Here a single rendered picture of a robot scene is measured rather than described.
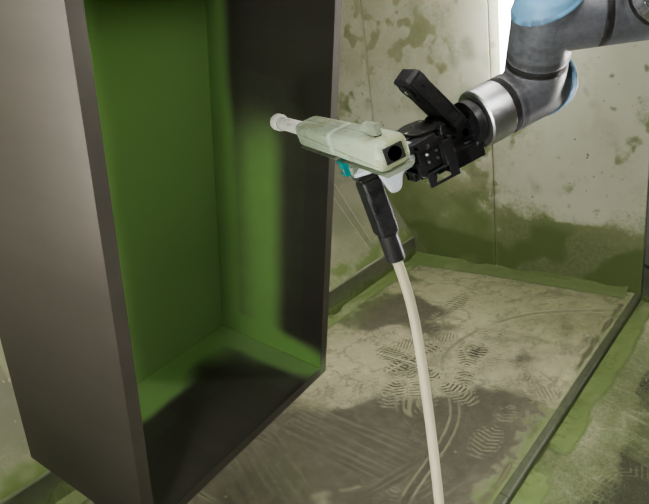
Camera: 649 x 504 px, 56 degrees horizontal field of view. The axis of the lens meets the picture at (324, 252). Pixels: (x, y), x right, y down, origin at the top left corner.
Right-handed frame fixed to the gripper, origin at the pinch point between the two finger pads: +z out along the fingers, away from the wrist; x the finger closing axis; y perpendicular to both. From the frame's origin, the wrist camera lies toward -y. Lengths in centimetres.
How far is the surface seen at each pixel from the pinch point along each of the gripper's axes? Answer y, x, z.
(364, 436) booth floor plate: 108, 72, 0
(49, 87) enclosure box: -24.2, 8.3, 31.7
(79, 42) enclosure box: -27.6, 3.3, 26.1
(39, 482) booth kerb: 75, 92, 91
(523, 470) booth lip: 116, 35, -31
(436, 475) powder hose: 50, -9, 8
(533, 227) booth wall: 111, 133, -122
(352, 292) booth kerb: 112, 163, -39
